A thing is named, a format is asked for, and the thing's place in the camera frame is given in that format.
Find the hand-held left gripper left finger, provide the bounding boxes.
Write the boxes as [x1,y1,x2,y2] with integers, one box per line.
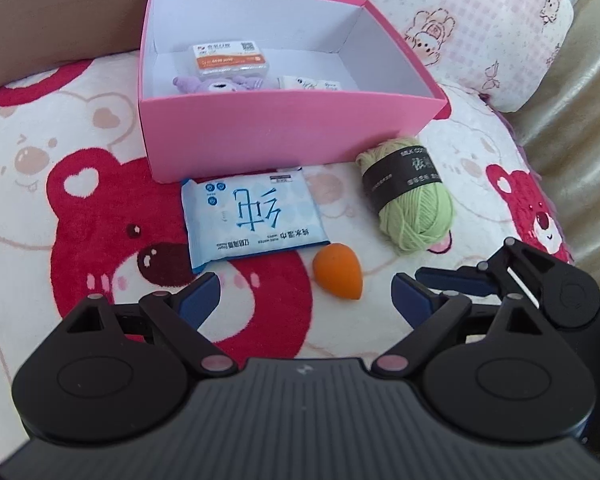
[62,271,238,378]

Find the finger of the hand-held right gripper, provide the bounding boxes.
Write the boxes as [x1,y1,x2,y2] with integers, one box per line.
[414,237,557,307]

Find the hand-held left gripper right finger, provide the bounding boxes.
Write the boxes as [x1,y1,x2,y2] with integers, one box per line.
[371,271,548,377]

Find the green yarn ball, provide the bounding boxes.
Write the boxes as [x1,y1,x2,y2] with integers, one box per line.
[355,137,455,255]

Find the orange makeup sponge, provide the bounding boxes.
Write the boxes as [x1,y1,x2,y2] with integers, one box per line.
[312,243,365,301]

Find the blue white wet wipes packet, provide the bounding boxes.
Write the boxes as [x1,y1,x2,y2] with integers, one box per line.
[181,167,332,275]

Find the pink cardboard box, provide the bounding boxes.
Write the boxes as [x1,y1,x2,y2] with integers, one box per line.
[137,0,449,184]

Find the purple plush toy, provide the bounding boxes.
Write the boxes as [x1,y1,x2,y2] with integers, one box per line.
[172,74,281,96]

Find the small white tissue packet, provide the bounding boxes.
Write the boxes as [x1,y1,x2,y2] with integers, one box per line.
[279,75,342,92]

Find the bear printed blanket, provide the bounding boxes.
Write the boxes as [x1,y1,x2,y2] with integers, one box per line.
[0,50,576,466]

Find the beige satin cloth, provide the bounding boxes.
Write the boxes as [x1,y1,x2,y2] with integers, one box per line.
[510,0,600,306]

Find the white plastic box orange label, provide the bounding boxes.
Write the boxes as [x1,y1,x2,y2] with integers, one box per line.
[187,40,272,77]

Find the pink checked pillow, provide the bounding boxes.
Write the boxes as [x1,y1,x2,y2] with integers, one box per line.
[312,0,576,113]

